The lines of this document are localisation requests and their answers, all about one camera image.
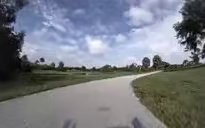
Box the dark stand of trees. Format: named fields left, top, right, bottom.
left=0, top=0, right=32, bottom=83

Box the tall dark tree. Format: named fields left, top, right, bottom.
left=172, top=0, right=205, bottom=65

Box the small round tree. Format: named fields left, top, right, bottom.
left=141, top=56, right=152, bottom=70
left=152, top=54, right=164, bottom=70

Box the grass field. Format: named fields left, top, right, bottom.
left=0, top=69, right=148, bottom=104

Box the robot's own part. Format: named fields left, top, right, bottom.
left=62, top=119, right=77, bottom=128
left=131, top=116, right=145, bottom=128

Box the grey paved path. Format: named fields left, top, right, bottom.
left=0, top=69, right=170, bottom=128

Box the distant row of trees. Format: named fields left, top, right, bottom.
left=20, top=57, right=191, bottom=73

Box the grass verge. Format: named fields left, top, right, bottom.
left=131, top=64, right=205, bottom=128

